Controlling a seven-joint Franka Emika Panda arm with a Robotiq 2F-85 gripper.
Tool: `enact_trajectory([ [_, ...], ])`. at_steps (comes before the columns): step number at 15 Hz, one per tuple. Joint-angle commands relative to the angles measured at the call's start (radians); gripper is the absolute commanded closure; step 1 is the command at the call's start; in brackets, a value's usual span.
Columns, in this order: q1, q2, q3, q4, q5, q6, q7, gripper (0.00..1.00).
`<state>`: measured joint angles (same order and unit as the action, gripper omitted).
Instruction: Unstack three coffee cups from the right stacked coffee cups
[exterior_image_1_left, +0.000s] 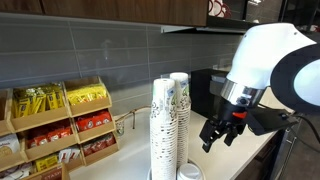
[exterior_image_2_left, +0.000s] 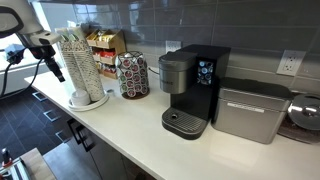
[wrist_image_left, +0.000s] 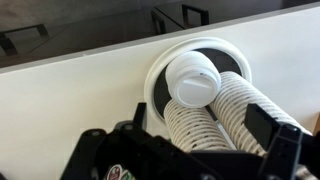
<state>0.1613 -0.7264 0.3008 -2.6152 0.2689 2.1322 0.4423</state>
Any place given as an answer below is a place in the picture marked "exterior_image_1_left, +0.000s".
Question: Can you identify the white cup lid stack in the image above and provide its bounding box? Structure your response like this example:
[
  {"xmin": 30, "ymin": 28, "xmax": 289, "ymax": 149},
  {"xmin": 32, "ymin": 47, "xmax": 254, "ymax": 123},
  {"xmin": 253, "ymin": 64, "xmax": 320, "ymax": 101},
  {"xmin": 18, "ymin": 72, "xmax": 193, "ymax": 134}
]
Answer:
[{"xmin": 175, "ymin": 162, "xmax": 205, "ymax": 180}]

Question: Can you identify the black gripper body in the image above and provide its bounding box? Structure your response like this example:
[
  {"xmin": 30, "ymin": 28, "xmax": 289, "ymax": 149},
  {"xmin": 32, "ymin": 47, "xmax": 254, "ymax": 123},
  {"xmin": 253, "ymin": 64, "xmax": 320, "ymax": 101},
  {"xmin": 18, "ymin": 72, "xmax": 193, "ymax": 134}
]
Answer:
[{"xmin": 216, "ymin": 99, "xmax": 250, "ymax": 132}]

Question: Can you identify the white tea bag packet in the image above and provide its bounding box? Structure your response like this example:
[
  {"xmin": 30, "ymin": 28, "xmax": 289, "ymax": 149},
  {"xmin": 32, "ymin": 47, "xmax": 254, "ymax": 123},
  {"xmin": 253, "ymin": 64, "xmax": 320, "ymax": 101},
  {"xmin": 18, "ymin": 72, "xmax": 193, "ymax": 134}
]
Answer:
[{"xmin": 0, "ymin": 133, "xmax": 21, "ymax": 158}]

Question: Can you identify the black open wall shelf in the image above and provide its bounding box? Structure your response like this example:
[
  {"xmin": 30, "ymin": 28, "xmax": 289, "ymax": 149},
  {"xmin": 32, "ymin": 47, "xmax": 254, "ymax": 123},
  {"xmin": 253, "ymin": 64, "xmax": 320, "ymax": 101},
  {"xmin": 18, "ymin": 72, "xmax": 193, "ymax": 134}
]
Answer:
[{"xmin": 232, "ymin": 0, "xmax": 320, "ymax": 34}]

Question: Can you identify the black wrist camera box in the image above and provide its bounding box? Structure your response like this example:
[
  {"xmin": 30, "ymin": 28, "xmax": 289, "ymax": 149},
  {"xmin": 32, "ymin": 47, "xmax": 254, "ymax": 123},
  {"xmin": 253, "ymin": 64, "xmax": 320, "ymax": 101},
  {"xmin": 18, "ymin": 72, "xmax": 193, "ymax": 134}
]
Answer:
[{"xmin": 244, "ymin": 106, "xmax": 299, "ymax": 136}]

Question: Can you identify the printed paper coffee cup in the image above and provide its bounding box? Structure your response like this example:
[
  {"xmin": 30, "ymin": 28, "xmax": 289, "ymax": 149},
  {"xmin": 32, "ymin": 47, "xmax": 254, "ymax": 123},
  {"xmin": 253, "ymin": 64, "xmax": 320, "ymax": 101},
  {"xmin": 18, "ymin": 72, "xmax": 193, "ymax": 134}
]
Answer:
[{"xmin": 169, "ymin": 72, "xmax": 192, "ymax": 109}]

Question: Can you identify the under-cabinet light strip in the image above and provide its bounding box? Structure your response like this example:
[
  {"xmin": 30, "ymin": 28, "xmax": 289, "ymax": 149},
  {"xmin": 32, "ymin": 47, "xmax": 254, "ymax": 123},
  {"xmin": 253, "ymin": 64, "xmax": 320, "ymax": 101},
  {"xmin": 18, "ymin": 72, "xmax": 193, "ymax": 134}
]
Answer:
[{"xmin": 160, "ymin": 25, "xmax": 248, "ymax": 35}]

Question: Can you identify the small glass jar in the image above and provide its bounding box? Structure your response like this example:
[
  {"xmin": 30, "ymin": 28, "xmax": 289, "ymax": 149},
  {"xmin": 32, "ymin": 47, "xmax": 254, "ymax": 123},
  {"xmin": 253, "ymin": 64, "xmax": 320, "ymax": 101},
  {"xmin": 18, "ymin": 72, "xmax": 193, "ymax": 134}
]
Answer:
[{"xmin": 115, "ymin": 119, "xmax": 126, "ymax": 137}]

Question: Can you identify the black pod coffee machine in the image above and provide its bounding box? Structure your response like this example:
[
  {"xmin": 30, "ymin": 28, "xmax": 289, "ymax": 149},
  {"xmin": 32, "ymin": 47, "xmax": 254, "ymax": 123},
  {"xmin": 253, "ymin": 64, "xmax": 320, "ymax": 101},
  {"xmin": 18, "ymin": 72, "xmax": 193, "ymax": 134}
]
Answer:
[{"xmin": 190, "ymin": 68, "xmax": 234, "ymax": 122}]

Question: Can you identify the white red-print packet pile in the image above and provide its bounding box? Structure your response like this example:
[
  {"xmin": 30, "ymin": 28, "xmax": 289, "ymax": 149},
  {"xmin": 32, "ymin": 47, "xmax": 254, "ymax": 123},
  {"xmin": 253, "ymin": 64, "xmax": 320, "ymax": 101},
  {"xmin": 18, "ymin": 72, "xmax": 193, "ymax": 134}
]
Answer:
[{"xmin": 58, "ymin": 147, "xmax": 82, "ymax": 164}]

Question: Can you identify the dark yellow packet pile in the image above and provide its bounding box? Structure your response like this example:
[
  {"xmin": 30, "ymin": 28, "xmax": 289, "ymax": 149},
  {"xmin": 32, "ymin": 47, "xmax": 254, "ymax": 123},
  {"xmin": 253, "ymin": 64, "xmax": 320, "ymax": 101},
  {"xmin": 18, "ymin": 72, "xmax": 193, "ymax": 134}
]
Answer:
[{"xmin": 13, "ymin": 83, "xmax": 66, "ymax": 118}]

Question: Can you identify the dark base cabinet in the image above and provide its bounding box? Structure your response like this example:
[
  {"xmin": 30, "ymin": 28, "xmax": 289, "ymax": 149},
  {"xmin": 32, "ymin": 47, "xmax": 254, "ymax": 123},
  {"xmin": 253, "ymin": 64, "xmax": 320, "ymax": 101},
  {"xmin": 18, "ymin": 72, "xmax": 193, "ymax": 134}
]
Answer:
[{"xmin": 234, "ymin": 129, "xmax": 303, "ymax": 180}]

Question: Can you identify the bright yellow packet pile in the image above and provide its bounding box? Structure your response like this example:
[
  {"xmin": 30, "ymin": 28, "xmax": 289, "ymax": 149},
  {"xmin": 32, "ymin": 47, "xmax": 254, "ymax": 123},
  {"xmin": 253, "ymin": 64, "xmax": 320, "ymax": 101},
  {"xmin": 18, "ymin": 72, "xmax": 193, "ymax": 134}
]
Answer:
[{"xmin": 66, "ymin": 83, "xmax": 108, "ymax": 106}]

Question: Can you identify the brown wooden wall cabinet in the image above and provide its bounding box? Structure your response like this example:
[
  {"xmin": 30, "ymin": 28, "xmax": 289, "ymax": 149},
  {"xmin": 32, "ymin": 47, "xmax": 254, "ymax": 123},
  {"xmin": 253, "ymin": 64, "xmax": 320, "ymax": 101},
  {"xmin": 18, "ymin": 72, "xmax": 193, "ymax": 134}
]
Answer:
[{"xmin": 0, "ymin": 0, "xmax": 209, "ymax": 28}]

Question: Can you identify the dark red packet pile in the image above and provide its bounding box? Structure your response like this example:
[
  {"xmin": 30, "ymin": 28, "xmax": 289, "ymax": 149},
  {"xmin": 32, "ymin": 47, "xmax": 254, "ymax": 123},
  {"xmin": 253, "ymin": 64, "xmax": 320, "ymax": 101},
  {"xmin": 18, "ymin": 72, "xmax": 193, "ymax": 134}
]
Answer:
[{"xmin": 81, "ymin": 133, "xmax": 116, "ymax": 157}]

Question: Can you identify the tall printed paper cup stack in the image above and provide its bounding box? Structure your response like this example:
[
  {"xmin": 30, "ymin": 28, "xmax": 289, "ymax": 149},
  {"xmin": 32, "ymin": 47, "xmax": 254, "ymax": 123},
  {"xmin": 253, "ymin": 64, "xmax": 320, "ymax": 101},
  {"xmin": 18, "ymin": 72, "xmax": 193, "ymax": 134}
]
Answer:
[
  {"xmin": 149, "ymin": 78, "xmax": 179, "ymax": 180},
  {"xmin": 175, "ymin": 106, "xmax": 193, "ymax": 168}
]

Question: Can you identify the wooden condiment organizer rack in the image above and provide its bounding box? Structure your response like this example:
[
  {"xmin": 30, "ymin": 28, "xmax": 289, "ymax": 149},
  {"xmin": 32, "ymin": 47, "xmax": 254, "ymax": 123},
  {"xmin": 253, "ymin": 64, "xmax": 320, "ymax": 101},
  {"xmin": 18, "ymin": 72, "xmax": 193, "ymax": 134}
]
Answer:
[{"xmin": 0, "ymin": 75, "xmax": 120, "ymax": 180}]

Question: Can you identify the brown wire rack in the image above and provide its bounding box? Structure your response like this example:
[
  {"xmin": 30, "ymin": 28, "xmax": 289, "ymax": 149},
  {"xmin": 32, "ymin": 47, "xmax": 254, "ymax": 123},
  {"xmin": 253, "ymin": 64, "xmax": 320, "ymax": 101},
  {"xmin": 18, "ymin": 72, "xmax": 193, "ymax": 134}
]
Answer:
[{"xmin": 114, "ymin": 105, "xmax": 152, "ymax": 131}]

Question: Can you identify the red tea box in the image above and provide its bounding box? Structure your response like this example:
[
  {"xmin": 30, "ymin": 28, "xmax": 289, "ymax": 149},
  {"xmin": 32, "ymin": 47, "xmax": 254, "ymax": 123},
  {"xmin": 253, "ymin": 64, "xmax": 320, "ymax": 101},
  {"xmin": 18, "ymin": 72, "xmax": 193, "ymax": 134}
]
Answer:
[{"xmin": 39, "ymin": 166, "xmax": 64, "ymax": 180}]

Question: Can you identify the red and white mug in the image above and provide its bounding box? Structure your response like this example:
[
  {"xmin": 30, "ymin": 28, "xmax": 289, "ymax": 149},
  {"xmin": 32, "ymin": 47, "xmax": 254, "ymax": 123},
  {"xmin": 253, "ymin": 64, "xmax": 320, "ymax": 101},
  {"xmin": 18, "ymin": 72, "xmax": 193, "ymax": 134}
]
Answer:
[{"xmin": 208, "ymin": 0, "xmax": 233, "ymax": 19}]

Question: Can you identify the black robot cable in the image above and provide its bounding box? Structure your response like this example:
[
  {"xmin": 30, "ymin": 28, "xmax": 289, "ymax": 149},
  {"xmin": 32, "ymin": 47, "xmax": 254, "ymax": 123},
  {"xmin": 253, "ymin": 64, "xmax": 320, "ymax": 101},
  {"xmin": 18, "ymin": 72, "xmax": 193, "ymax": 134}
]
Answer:
[{"xmin": 289, "ymin": 113, "xmax": 320, "ymax": 145}]

